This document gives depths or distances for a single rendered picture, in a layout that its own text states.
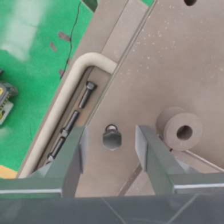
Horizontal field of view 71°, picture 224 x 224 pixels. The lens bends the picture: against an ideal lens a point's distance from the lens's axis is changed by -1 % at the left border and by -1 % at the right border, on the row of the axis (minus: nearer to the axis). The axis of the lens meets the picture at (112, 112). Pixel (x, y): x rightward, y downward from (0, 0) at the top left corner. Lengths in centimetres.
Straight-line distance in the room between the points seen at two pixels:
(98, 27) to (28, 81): 144
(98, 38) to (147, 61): 15
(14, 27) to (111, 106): 164
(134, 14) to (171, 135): 22
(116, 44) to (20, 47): 147
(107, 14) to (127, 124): 20
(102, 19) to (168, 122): 22
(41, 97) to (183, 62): 156
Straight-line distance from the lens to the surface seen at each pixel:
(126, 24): 31
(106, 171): 21
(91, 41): 31
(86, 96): 29
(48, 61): 162
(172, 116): 16
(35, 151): 35
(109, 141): 15
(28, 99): 173
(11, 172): 216
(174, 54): 18
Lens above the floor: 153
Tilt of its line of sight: 75 degrees down
